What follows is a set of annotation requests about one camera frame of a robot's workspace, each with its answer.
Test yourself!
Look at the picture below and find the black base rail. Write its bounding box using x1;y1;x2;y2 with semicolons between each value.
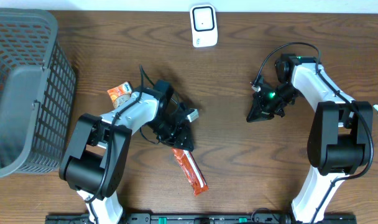
44;210;357;224

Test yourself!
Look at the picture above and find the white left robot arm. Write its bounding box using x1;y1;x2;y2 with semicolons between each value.
59;80;199;223

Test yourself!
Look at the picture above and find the orange chocolate bar wrapper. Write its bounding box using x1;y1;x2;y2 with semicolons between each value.
172;148;209;196

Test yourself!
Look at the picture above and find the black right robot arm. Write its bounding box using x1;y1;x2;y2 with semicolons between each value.
246;54;374;223

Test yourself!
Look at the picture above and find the orange Kleenex tissue pack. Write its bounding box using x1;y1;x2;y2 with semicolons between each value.
107;82;132;108

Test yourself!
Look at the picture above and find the white barcode scanner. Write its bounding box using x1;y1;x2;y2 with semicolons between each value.
190;4;218;48

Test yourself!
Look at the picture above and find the grey plastic mesh basket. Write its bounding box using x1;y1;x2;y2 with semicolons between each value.
0;8;76;178

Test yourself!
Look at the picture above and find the black right camera cable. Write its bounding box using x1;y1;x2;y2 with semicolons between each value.
252;42;375;224

